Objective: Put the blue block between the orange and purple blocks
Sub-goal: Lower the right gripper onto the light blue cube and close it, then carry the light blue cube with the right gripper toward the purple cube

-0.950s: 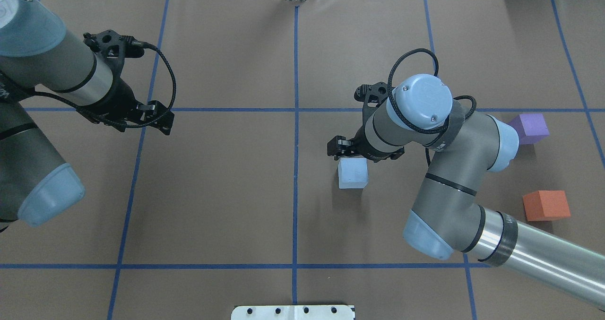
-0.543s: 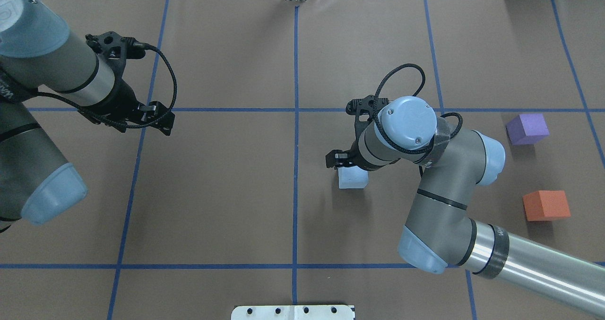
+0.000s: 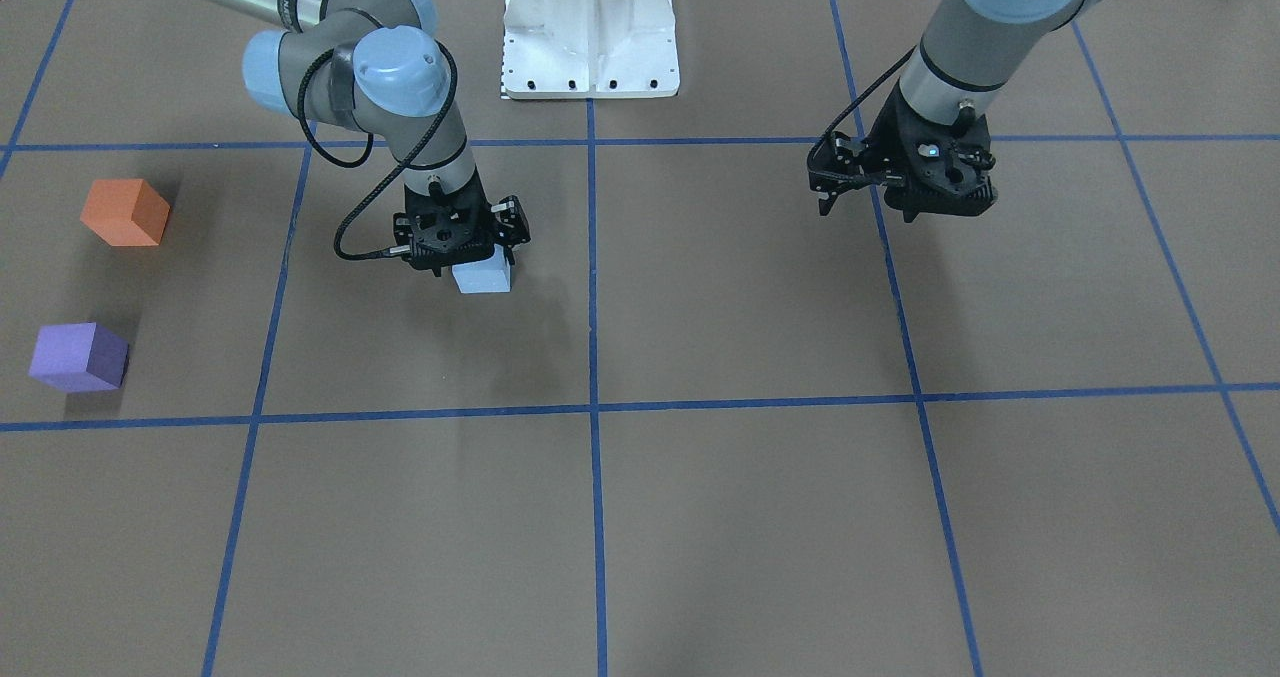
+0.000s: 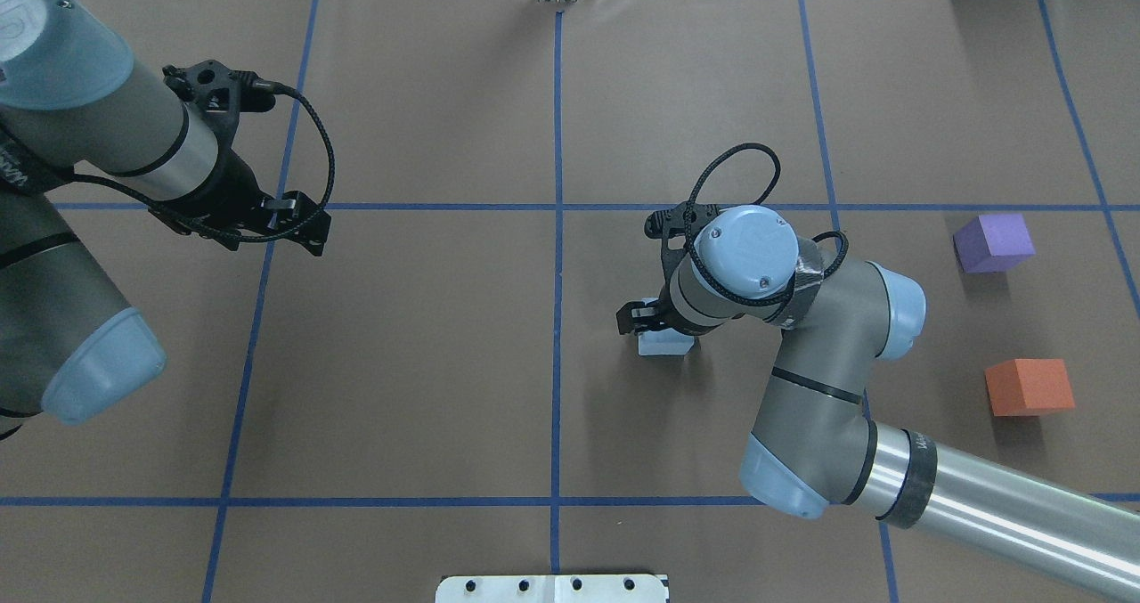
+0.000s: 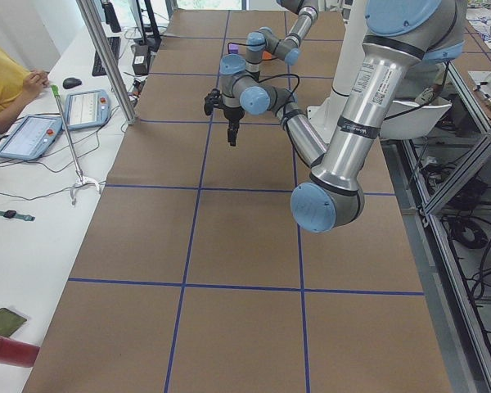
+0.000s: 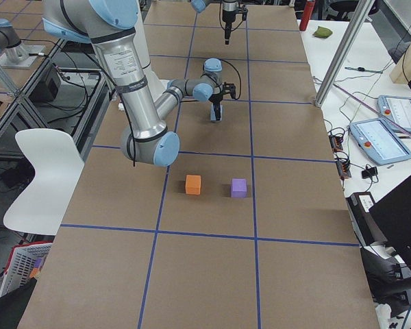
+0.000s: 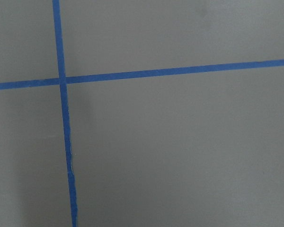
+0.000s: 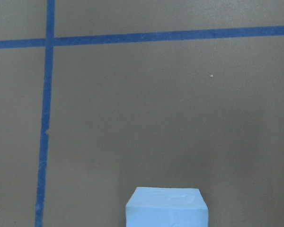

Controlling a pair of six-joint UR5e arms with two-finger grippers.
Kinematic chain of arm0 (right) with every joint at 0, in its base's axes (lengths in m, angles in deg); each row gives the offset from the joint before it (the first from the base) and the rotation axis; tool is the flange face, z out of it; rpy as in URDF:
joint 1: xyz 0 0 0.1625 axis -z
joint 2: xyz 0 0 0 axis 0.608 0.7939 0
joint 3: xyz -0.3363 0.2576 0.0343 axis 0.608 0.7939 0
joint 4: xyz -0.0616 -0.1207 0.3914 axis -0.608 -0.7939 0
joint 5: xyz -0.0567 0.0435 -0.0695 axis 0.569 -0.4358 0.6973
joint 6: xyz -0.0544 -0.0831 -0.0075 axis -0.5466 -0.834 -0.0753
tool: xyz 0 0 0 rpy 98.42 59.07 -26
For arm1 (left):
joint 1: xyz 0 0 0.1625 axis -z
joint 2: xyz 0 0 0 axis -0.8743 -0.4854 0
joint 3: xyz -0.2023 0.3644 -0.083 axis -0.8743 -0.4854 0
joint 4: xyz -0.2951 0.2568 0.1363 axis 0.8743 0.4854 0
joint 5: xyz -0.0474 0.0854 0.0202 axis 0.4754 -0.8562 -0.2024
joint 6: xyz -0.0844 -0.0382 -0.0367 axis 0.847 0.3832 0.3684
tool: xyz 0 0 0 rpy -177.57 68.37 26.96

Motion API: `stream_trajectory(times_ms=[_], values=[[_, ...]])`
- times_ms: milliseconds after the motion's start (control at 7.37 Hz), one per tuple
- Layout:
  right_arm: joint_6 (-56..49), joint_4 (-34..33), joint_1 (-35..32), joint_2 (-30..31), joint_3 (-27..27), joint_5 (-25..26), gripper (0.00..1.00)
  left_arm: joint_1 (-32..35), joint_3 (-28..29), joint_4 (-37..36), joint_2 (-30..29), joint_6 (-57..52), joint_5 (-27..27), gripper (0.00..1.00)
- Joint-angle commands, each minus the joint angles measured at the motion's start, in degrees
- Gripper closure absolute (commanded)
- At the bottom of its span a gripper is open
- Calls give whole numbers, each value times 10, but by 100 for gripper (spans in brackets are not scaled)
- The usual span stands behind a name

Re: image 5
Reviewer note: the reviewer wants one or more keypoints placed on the person in yellow shirt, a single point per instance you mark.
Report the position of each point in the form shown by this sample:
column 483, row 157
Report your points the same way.
column 18, row 88

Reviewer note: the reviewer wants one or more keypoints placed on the white curved chair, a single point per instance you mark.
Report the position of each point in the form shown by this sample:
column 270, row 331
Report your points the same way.
column 415, row 124

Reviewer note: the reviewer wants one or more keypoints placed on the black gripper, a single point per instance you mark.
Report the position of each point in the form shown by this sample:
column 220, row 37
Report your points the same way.
column 231, row 114

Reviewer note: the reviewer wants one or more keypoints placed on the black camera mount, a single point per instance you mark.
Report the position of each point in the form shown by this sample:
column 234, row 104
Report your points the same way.
column 213, row 100

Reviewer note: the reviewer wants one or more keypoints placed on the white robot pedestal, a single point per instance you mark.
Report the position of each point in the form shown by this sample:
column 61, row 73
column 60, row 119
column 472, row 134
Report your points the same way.
column 324, row 117

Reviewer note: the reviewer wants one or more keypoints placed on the teach pendant tablet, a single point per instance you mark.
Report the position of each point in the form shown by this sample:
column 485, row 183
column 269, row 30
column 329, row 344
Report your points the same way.
column 31, row 137
column 87, row 109

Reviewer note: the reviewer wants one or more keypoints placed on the green cloth pouch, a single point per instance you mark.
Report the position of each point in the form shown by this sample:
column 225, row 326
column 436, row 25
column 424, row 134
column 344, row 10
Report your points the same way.
column 10, row 322

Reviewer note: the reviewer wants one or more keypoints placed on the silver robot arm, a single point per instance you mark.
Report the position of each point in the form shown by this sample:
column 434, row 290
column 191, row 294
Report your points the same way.
column 383, row 41
column 285, row 49

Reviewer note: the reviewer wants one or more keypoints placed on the far teach pendant tablet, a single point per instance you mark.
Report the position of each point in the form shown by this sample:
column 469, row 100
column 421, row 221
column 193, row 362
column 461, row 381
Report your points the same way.
column 87, row 109

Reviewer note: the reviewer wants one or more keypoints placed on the black computer mouse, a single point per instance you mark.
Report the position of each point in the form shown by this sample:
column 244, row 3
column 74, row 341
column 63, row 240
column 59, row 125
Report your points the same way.
column 71, row 82

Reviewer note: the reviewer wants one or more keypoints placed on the purple foam block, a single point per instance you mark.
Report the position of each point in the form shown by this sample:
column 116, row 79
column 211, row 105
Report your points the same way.
column 233, row 49

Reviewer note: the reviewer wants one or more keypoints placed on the green handled reacher grabber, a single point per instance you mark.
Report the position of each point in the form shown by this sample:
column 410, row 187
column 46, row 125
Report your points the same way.
column 82, row 179

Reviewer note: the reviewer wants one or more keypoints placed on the green strap smartwatch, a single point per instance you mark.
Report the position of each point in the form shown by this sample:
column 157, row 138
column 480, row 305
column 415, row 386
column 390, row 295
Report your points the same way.
column 13, row 214

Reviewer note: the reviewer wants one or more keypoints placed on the aluminium frame post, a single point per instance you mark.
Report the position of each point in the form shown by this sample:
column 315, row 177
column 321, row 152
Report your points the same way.
column 97, row 34

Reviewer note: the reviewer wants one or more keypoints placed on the red bottle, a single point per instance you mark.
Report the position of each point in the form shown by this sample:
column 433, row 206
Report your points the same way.
column 17, row 353

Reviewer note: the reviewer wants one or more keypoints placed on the near teach pendant tablet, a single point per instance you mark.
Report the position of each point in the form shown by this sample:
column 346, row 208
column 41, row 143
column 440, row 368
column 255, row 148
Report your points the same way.
column 31, row 137

